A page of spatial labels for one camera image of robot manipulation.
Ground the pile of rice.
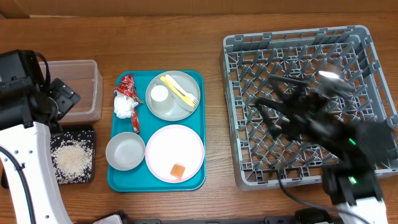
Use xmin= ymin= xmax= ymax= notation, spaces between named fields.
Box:
xmin=51 ymin=139 xmax=94 ymax=185

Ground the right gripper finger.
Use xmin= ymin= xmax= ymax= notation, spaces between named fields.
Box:
xmin=267 ymin=75 xmax=309 ymax=93
xmin=255 ymin=98 xmax=288 ymax=139

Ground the teal plastic tray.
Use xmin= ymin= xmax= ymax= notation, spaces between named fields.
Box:
xmin=108 ymin=70 xmax=206 ymax=192

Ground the white paper cup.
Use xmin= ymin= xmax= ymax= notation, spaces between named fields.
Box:
xmin=150 ymin=85 xmax=174 ymax=113

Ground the pink round plate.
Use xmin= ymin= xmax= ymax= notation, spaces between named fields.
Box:
xmin=145 ymin=124 xmax=205 ymax=184

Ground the grey round plate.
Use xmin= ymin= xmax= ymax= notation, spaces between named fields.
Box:
xmin=146 ymin=70 xmax=201 ymax=121

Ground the grey dishwasher rack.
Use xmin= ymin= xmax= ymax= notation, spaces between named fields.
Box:
xmin=221 ymin=25 xmax=397 ymax=190

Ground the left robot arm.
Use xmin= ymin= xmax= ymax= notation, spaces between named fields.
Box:
xmin=1 ymin=50 xmax=80 ymax=223

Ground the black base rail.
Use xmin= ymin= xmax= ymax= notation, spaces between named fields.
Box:
xmin=93 ymin=210 xmax=343 ymax=224

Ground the crumpled white napkin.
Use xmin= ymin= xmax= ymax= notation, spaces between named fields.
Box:
xmin=114 ymin=93 xmax=139 ymax=119

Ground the red snack wrapper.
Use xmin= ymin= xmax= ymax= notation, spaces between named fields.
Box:
xmin=114 ymin=74 xmax=143 ymax=134

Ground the orange food piece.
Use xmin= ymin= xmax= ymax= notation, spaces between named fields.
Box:
xmin=170 ymin=164 xmax=185 ymax=179

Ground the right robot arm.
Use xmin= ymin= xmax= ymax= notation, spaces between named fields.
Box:
xmin=255 ymin=69 xmax=395 ymax=223

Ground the grey bowl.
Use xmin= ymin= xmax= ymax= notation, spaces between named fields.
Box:
xmin=106 ymin=132 xmax=146 ymax=171

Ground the clear plastic bin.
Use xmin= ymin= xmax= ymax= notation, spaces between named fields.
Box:
xmin=48 ymin=60 xmax=103 ymax=123

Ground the white plastic fork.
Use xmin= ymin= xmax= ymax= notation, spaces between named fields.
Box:
xmin=165 ymin=75 xmax=199 ymax=106

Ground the black rectangular tray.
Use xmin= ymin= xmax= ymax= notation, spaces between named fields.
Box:
xmin=50 ymin=124 xmax=96 ymax=183

